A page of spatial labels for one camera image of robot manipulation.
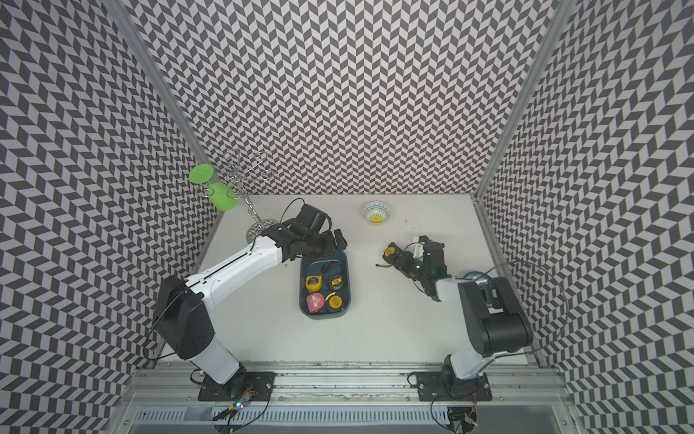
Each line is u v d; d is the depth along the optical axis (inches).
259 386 28.3
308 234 25.3
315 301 34.0
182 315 16.8
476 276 35.0
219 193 30.6
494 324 18.0
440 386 28.4
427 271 29.0
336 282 35.0
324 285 35.9
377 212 43.9
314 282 35.7
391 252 36.2
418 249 33.6
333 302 33.3
